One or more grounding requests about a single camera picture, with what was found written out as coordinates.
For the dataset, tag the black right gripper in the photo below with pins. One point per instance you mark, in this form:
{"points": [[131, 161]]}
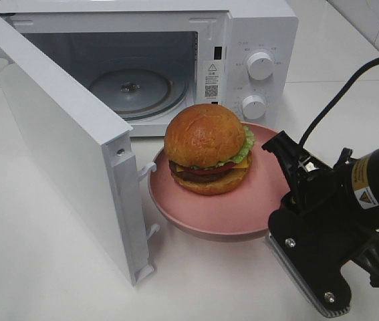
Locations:
{"points": [[315, 233]]}

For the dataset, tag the upper white microwave knob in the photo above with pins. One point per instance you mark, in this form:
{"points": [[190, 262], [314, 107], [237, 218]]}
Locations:
{"points": [[260, 65]]}

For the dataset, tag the lower white microwave knob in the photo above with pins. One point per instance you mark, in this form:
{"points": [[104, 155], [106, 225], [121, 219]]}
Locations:
{"points": [[253, 107]]}

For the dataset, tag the white microwave oven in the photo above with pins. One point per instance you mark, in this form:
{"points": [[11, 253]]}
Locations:
{"points": [[205, 43]]}

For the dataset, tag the burger with lettuce and cheese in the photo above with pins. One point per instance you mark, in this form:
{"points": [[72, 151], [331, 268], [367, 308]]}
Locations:
{"points": [[208, 149]]}

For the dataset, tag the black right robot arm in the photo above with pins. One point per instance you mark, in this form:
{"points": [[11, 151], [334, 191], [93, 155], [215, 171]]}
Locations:
{"points": [[365, 187]]}

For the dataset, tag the white microwave door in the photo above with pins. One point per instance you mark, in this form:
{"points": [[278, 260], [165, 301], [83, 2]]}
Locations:
{"points": [[80, 143]]}

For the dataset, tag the pink round plate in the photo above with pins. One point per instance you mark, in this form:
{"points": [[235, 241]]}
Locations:
{"points": [[234, 216]]}

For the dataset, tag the white microwave knob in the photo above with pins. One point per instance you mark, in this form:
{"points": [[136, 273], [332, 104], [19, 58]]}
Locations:
{"points": [[253, 107], [260, 65]]}

